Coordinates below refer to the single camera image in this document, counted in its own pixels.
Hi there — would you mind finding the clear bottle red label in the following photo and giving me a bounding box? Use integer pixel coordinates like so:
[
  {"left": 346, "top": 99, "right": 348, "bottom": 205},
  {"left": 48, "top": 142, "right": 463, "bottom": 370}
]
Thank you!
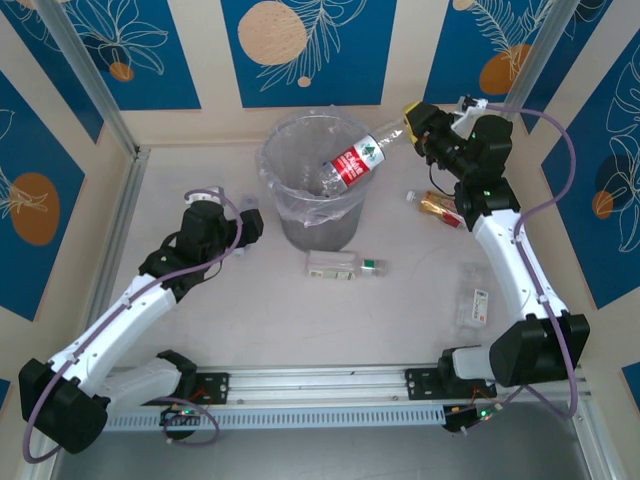
[{"left": 317, "top": 117, "right": 407, "bottom": 199}]

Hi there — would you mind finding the clear plastic bin liner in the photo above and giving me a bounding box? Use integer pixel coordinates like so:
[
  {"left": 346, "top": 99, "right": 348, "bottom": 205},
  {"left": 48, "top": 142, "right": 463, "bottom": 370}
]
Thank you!
[{"left": 254, "top": 107, "right": 370, "bottom": 229}]

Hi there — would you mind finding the grey metal mesh bin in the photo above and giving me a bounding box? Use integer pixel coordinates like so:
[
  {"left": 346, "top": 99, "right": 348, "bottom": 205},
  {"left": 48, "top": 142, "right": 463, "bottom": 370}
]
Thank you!
[{"left": 262, "top": 112, "right": 366, "bottom": 253}]

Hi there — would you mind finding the bottle gold red label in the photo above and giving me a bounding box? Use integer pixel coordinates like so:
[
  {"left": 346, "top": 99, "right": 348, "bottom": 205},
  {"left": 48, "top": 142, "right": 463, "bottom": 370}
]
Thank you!
[{"left": 404, "top": 189, "right": 469, "bottom": 231}]

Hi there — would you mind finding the clear bottle green white label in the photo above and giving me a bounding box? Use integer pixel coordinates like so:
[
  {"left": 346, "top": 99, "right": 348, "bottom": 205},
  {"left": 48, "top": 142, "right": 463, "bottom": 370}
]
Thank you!
[{"left": 304, "top": 248, "right": 389, "bottom": 282}]

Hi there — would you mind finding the small circuit board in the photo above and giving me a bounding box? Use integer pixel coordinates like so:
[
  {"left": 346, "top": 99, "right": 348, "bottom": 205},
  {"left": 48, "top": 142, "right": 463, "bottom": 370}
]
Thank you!
[
  {"left": 442, "top": 404, "right": 501, "bottom": 434},
  {"left": 159, "top": 405, "right": 206, "bottom": 426}
]

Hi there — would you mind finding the aluminium side rail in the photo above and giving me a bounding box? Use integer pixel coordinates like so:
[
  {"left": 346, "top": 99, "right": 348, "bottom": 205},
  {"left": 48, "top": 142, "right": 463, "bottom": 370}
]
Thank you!
[{"left": 87, "top": 147, "right": 151, "bottom": 326}]

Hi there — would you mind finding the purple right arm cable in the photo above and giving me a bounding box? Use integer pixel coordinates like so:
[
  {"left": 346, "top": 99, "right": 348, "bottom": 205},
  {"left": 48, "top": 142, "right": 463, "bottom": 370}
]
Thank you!
[{"left": 487, "top": 103, "right": 581, "bottom": 420}]

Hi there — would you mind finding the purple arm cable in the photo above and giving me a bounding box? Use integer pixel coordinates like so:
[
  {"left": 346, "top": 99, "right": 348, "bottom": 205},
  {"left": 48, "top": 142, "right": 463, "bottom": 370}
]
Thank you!
[
  {"left": 22, "top": 187, "right": 245, "bottom": 465},
  {"left": 487, "top": 103, "right": 581, "bottom": 420}
]

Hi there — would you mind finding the aluminium frame post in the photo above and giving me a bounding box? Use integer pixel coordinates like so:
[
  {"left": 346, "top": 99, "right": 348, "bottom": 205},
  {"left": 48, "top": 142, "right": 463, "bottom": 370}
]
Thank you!
[
  {"left": 34, "top": 0, "right": 151, "bottom": 161},
  {"left": 502, "top": 0, "right": 586, "bottom": 109}
]

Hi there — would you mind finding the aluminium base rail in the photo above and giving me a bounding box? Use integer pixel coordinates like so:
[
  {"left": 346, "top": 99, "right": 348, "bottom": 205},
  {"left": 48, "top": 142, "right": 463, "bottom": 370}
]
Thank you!
[{"left": 194, "top": 367, "right": 441, "bottom": 401}]

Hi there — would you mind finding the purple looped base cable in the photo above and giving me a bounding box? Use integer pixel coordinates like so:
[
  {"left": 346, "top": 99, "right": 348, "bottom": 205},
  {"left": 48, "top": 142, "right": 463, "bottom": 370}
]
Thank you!
[{"left": 160, "top": 396, "right": 221, "bottom": 447}]

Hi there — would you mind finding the grey slotted cable duct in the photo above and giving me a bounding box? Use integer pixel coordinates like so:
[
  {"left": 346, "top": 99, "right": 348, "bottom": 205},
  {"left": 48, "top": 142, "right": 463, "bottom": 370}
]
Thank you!
[{"left": 107, "top": 404, "right": 446, "bottom": 431}]

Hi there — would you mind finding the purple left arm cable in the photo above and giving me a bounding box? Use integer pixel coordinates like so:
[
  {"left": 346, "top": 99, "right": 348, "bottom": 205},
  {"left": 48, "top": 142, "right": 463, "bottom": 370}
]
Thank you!
[{"left": 22, "top": 187, "right": 245, "bottom": 465}]

